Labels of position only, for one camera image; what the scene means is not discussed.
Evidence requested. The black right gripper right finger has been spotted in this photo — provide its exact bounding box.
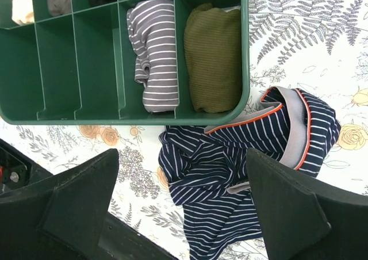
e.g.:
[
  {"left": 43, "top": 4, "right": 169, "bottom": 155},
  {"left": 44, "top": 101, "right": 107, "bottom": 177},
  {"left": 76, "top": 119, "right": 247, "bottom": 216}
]
[{"left": 247, "top": 149, "right": 367, "bottom": 259}]

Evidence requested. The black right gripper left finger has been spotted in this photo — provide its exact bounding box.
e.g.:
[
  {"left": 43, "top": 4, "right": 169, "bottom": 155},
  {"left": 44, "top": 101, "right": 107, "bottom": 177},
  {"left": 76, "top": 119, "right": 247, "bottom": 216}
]
[{"left": 1, "top": 149, "right": 118, "bottom": 259}]

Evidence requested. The navy striped underwear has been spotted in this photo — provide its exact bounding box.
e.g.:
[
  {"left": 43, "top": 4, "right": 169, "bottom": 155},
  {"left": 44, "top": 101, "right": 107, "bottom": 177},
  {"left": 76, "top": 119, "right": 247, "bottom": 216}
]
[{"left": 158, "top": 87, "right": 341, "bottom": 259}]

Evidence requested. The olive green rolled underwear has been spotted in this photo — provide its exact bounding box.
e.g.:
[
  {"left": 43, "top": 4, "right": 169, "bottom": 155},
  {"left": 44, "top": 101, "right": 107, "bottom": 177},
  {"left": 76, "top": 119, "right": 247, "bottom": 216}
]
[{"left": 183, "top": 3, "right": 243, "bottom": 113}]

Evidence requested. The cream rolled underwear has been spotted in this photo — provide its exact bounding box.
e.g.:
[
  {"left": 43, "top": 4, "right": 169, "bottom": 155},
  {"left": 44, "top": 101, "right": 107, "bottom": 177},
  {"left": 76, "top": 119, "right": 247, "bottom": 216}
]
[{"left": 11, "top": 0, "right": 35, "bottom": 25}]

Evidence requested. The grey striped rolled underwear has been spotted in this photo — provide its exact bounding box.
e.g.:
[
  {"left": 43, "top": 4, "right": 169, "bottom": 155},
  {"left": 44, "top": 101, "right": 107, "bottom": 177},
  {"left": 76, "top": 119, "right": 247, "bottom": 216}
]
[{"left": 126, "top": 0, "right": 179, "bottom": 113}]

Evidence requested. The green divided organizer box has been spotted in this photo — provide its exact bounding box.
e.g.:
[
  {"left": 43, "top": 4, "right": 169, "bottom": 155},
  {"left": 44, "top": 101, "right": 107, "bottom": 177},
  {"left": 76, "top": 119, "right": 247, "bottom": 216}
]
[{"left": 1, "top": 0, "right": 250, "bottom": 125}]

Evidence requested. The floral patterned table mat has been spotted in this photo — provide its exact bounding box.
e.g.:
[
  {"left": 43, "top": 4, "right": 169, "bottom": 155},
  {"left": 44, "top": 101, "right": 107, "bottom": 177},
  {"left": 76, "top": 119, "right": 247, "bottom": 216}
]
[{"left": 1, "top": 0, "right": 367, "bottom": 259}]

